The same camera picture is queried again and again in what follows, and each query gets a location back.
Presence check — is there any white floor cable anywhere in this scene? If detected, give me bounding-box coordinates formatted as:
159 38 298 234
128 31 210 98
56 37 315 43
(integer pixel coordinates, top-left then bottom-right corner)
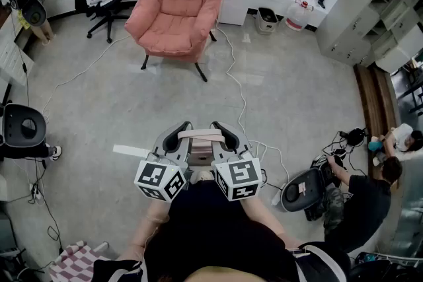
42 34 133 125
215 26 290 182

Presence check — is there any white drawer unit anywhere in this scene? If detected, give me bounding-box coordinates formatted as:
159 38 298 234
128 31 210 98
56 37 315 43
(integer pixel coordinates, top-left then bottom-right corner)
0 22 36 87

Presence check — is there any white waste bin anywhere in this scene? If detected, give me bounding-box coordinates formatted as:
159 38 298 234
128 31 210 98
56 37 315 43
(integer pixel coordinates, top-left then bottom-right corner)
255 7 280 36

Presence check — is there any teal soft object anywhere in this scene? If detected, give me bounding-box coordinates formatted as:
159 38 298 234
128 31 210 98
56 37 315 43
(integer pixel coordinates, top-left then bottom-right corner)
368 136 386 153

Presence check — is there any person's left forearm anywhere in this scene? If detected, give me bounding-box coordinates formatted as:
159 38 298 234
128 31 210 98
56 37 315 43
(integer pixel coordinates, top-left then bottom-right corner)
117 198 171 262

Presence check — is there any yellow patterned cloth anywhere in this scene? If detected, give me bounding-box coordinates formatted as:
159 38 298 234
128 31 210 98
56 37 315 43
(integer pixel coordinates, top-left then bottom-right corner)
18 8 30 31

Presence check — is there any pink padded armchair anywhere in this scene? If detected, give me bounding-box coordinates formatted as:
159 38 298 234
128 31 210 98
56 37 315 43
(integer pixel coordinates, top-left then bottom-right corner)
124 0 230 83

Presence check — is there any dark grey oval device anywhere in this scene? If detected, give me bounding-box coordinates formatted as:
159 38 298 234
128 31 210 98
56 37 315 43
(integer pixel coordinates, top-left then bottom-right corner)
280 168 328 213

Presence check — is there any person's right forearm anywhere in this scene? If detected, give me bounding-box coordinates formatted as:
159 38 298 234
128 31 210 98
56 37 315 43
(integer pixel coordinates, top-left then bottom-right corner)
240 197 307 250

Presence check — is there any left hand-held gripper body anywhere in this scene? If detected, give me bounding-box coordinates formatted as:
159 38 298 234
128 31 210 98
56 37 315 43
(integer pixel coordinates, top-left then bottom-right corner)
134 147 192 202

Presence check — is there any black cable tangle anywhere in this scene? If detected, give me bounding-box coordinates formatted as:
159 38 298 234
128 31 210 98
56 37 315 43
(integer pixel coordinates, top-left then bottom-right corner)
322 127 369 176

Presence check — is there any person's black jacket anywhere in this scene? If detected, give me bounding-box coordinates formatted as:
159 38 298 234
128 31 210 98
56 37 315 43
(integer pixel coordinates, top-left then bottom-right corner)
89 240 352 282

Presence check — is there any pink checkered cloth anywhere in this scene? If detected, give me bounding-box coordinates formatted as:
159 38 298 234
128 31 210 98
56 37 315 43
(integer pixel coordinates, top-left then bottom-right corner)
49 240 110 282

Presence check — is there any wooden floor step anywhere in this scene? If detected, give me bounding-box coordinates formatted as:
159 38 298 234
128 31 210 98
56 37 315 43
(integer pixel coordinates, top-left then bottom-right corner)
352 63 401 182

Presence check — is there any person's dark dress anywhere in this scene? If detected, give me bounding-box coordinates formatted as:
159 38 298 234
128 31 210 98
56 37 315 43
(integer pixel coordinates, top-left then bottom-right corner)
168 180 252 219

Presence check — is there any black floor cable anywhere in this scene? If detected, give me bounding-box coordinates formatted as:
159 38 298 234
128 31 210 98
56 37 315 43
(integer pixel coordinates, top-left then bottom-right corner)
9 6 64 257

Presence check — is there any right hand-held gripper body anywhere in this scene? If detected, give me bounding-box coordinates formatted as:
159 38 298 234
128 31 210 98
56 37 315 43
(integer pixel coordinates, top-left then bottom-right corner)
211 148 264 202

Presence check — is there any white tape strip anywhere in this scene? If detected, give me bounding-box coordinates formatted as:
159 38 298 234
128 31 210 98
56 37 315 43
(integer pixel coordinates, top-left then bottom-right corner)
112 143 151 158

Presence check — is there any white locker cabinet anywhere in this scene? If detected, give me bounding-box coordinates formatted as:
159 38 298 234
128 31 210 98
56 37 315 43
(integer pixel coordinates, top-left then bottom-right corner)
315 0 423 74

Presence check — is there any clear water jug red cap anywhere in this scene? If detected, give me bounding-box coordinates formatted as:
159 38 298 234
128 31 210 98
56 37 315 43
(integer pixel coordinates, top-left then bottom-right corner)
284 0 314 32

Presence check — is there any black white round device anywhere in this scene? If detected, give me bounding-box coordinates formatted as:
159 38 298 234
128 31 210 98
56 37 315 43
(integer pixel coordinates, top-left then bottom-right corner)
312 153 348 189

